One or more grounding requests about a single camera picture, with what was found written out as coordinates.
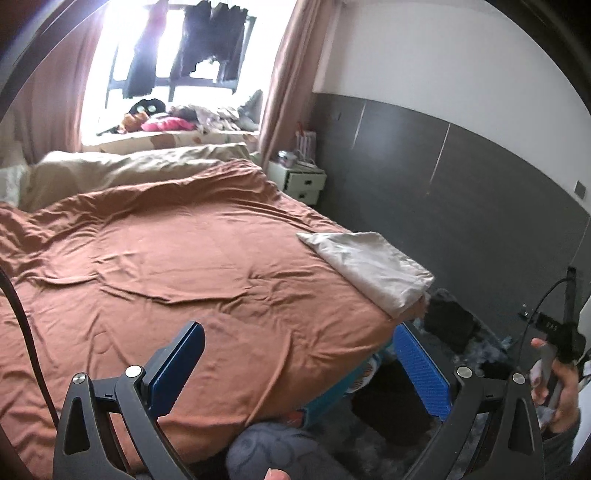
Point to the brown curtain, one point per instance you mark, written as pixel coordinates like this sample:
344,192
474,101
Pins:
295,69

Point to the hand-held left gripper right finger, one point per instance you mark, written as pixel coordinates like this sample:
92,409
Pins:
422,369

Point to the orange plush toy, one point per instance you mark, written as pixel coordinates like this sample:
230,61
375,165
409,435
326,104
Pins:
131,122

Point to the beige duvet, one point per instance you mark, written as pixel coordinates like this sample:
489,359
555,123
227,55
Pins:
129,170

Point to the brown bed sheet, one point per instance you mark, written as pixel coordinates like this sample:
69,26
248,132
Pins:
184,258

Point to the person's leg in patterned pants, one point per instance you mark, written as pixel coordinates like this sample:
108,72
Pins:
277,447

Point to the pink cushion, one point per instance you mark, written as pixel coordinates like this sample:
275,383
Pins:
166,124

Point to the white nightstand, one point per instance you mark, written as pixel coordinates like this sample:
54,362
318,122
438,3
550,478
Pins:
300,182

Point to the pale green pillow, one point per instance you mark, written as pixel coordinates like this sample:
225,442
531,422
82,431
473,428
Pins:
14,182

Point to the long dark hanging garment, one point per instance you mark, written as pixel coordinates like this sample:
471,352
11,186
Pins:
141,64

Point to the person's right forearm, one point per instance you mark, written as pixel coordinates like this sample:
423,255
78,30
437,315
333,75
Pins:
561,454

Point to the pink curtain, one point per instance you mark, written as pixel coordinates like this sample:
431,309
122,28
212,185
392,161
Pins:
51,106

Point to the grey wall socket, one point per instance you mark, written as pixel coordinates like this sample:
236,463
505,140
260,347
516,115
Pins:
579,188

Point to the black framed window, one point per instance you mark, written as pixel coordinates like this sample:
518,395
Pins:
101,55

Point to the beige zip jacket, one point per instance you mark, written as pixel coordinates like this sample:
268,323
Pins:
369,267

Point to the person's right hand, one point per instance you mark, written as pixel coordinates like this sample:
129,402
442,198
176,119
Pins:
569,397

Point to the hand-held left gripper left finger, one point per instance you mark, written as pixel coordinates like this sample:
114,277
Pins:
178,369

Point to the cream patterned window seat cushion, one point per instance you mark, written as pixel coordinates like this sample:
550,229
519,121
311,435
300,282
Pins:
184,137

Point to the white pink upright box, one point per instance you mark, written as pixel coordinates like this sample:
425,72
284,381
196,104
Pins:
305,143

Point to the grey mug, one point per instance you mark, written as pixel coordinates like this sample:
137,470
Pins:
287,158

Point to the pile of pale clothes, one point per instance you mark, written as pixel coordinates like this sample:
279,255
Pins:
217,115

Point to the black plush toy white eyes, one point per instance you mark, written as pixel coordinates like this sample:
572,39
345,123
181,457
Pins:
147,106

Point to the person's left hand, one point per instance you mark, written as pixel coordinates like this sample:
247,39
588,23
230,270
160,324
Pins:
275,474

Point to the wide dark hanging garment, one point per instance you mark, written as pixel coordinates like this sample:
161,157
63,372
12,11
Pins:
228,41

